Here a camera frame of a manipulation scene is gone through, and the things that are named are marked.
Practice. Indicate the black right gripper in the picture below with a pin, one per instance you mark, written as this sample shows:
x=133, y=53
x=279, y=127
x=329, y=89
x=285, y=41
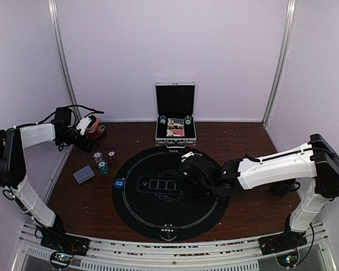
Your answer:
x=188, y=187

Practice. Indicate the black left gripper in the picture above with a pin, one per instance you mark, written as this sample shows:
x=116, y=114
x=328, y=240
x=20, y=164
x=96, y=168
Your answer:
x=87, y=148

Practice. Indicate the blue white 10 chip stack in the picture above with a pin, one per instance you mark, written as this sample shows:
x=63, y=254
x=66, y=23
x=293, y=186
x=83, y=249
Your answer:
x=98, y=157

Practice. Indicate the clear round dealer button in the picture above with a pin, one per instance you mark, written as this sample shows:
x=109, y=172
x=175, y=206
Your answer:
x=168, y=232

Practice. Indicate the blue small blind button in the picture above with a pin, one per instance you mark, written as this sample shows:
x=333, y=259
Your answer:
x=119, y=183

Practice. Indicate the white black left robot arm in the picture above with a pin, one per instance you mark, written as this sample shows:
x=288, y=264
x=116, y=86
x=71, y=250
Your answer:
x=66, y=126

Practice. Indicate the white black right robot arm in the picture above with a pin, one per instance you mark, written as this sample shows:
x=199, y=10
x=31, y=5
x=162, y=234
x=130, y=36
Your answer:
x=315, y=159

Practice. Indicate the red white patterned bowl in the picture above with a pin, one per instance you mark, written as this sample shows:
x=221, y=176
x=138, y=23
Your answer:
x=92, y=126

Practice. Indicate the red floral plate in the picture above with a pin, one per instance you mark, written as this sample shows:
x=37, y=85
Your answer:
x=98, y=132

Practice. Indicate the grey blue card deck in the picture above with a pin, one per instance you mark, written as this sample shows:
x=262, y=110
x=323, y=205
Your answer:
x=83, y=174

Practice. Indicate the green blue chip stack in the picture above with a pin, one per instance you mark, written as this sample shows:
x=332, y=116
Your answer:
x=103, y=167

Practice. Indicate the orange black 100 chip stack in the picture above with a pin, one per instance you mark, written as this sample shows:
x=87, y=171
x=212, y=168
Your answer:
x=111, y=156

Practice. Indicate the round black poker mat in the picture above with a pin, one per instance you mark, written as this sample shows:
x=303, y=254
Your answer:
x=151, y=197

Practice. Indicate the red card box in case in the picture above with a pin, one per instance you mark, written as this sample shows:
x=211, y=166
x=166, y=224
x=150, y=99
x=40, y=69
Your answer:
x=175, y=133

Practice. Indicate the aluminium poker case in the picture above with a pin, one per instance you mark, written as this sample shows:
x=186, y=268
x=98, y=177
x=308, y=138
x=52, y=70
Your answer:
x=175, y=100

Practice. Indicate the right chip stack in case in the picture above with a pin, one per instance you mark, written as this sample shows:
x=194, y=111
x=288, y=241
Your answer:
x=188, y=120

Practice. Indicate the chip stack in case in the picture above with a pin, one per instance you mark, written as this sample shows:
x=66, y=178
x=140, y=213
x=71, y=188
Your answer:
x=188, y=120
x=163, y=120

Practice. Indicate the blue card box in case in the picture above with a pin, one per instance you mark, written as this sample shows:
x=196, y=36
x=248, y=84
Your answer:
x=175, y=123

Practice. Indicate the left chip stack in case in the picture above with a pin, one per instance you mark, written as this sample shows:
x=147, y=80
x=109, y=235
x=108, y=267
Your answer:
x=163, y=120

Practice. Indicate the dark blue mug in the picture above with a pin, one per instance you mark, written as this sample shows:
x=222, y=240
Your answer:
x=281, y=188

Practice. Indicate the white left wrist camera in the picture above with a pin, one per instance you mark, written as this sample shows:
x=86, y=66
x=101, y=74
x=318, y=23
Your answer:
x=84, y=123

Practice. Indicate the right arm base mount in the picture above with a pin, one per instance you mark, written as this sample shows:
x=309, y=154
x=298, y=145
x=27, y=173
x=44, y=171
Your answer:
x=287, y=240

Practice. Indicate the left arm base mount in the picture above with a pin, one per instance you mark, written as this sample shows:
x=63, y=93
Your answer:
x=56, y=238

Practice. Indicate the aluminium front rail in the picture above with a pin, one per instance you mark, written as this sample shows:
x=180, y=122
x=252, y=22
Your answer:
x=236, y=254

